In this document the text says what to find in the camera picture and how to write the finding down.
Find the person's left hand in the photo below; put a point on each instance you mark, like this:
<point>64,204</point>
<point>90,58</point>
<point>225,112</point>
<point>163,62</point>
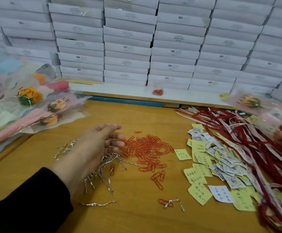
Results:
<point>90,152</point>

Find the pile of flowers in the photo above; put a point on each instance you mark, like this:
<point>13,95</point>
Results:
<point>15,118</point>

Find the pile of yellow white tags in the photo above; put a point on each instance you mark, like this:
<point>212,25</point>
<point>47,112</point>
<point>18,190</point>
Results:
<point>213,167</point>

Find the pile of red ribbons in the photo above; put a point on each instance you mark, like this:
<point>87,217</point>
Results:
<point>247,143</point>

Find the pink orange flower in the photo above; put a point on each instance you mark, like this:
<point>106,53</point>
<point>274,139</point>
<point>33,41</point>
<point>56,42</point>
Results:
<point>250,101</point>

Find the person's left forearm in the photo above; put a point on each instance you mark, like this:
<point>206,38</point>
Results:
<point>19,206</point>

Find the pile of silver twist ties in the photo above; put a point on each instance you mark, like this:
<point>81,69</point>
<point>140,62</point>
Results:
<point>104,165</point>

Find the pile of orange paper clips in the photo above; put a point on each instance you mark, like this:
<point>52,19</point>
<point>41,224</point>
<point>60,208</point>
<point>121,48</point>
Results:
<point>146,148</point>

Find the wooden sticks bundle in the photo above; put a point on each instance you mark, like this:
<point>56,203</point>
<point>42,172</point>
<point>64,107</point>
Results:
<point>83,82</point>

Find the small bag of red clips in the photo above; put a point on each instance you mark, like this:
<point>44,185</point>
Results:
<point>157,92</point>

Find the long white board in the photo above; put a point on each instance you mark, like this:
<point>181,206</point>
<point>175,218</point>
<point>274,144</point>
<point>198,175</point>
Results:
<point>180,94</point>

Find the wall of stacked white boxes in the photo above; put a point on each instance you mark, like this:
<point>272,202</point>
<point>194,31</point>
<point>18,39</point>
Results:
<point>131,41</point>

